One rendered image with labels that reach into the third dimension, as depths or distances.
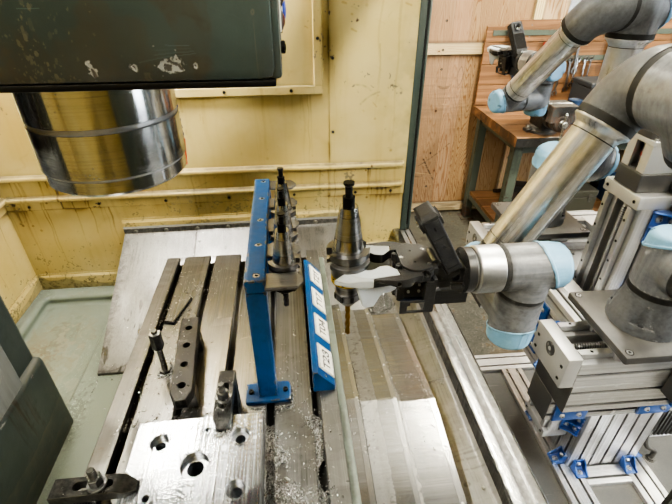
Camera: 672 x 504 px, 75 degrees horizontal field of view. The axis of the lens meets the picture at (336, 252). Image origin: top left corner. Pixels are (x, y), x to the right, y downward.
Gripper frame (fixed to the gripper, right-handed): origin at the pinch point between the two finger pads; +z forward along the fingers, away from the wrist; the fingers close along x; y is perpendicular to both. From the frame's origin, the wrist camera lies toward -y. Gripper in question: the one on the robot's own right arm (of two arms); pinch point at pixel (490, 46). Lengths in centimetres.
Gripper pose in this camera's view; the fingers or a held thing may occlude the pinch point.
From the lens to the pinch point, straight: 192.7
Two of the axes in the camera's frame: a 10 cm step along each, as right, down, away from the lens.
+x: 9.3, -2.9, 2.0
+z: -3.3, -5.1, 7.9
